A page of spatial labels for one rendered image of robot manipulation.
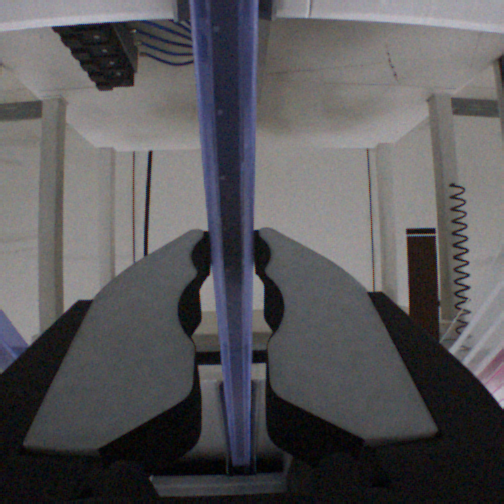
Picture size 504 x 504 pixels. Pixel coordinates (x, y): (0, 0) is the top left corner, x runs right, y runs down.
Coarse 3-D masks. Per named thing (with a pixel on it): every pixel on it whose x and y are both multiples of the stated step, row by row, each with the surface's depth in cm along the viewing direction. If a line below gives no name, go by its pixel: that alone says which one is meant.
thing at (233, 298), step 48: (192, 0) 7; (240, 0) 7; (240, 48) 8; (240, 96) 9; (240, 144) 9; (240, 192) 11; (240, 240) 12; (240, 288) 14; (240, 336) 16; (240, 384) 19; (240, 432) 24
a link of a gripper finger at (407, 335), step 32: (384, 320) 8; (416, 352) 7; (448, 352) 7; (416, 384) 7; (448, 384) 7; (480, 384) 7; (448, 416) 6; (480, 416) 6; (384, 448) 6; (416, 448) 6; (448, 448) 5; (480, 448) 5; (384, 480) 5; (416, 480) 5; (448, 480) 5; (480, 480) 5
